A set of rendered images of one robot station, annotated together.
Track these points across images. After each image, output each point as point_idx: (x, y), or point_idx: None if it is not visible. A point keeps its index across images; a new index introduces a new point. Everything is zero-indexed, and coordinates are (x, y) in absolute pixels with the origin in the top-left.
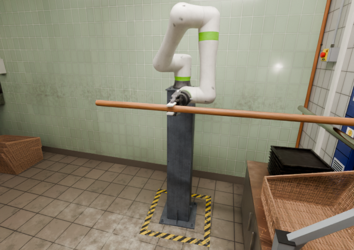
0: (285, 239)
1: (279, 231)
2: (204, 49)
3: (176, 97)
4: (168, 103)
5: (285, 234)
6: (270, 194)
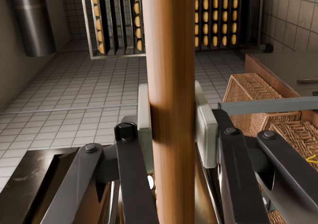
0: (264, 195)
1: (268, 198)
2: None
3: (106, 188)
4: (138, 104)
5: (266, 202)
6: None
